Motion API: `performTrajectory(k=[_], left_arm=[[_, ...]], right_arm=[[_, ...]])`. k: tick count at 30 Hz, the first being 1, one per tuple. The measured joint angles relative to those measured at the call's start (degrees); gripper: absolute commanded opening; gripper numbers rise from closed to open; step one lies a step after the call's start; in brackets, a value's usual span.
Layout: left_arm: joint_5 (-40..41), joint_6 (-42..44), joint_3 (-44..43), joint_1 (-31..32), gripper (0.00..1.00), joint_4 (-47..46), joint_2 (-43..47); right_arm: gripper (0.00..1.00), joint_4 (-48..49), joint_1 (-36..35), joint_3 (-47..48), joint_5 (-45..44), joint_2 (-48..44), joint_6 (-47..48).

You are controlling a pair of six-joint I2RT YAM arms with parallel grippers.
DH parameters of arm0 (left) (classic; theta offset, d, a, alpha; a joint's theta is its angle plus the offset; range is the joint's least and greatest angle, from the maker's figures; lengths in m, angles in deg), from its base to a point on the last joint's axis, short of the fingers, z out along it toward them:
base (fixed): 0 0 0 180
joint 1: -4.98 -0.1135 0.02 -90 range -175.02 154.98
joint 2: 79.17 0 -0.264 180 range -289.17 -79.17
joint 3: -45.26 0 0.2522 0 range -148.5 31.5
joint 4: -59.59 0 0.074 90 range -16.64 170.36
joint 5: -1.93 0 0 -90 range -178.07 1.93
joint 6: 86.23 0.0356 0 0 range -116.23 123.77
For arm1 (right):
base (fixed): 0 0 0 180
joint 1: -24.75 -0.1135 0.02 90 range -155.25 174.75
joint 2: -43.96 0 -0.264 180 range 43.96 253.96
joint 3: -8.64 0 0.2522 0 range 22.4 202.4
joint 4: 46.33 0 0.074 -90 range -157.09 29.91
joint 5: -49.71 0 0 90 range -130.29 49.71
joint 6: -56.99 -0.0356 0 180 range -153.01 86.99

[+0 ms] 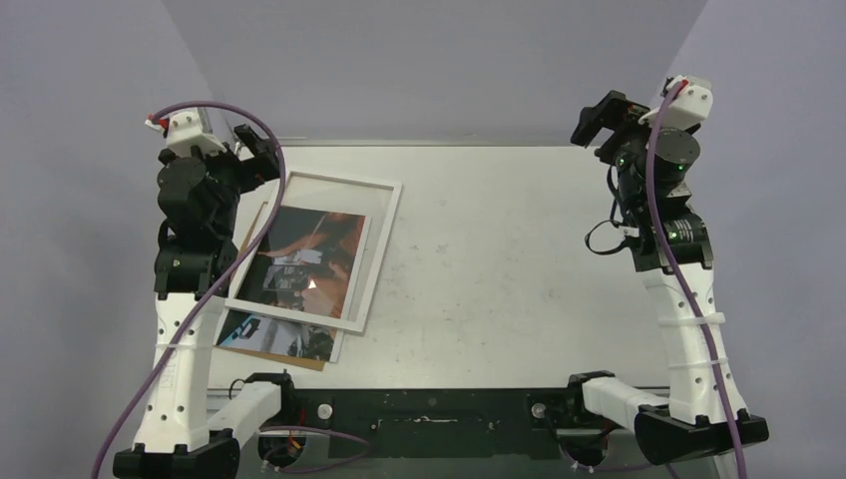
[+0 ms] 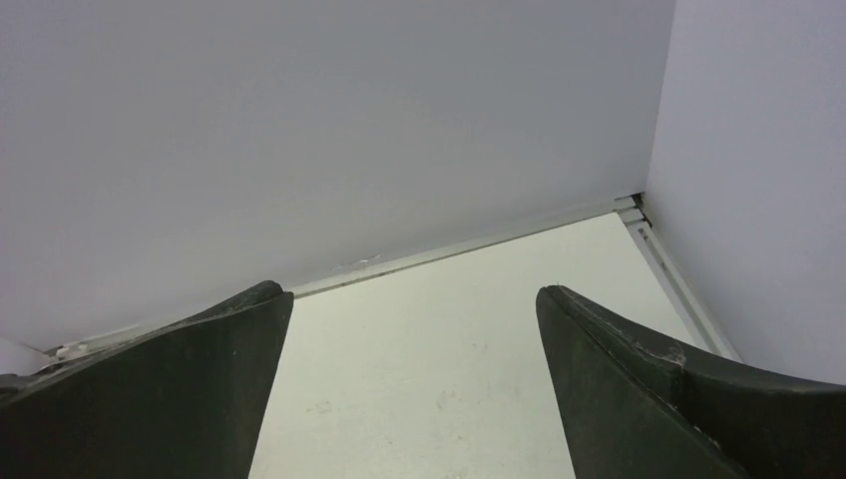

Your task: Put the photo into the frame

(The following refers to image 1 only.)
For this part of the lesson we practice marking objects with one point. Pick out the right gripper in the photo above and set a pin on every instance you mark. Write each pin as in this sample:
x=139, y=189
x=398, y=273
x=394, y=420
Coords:
x=612, y=120

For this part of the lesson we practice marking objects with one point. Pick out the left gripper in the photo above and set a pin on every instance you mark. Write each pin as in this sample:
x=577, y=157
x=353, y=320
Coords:
x=258, y=169

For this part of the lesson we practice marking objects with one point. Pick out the white wooden picture frame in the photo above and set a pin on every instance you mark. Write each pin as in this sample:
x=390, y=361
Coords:
x=376, y=199

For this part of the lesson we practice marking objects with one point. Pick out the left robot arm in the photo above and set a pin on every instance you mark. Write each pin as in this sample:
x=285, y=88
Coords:
x=200, y=183

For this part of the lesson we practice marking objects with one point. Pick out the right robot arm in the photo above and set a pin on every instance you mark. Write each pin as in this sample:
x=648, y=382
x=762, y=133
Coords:
x=649, y=152

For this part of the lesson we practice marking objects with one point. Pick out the glossy photo print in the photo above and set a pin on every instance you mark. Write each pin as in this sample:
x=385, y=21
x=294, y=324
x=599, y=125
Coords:
x=304, y=266

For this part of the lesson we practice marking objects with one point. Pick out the brown cardboard backing board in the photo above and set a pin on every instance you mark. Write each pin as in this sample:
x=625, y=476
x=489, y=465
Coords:
x=276, y=339

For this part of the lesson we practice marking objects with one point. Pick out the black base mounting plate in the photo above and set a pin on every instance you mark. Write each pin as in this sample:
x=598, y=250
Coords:
x=451, y=423

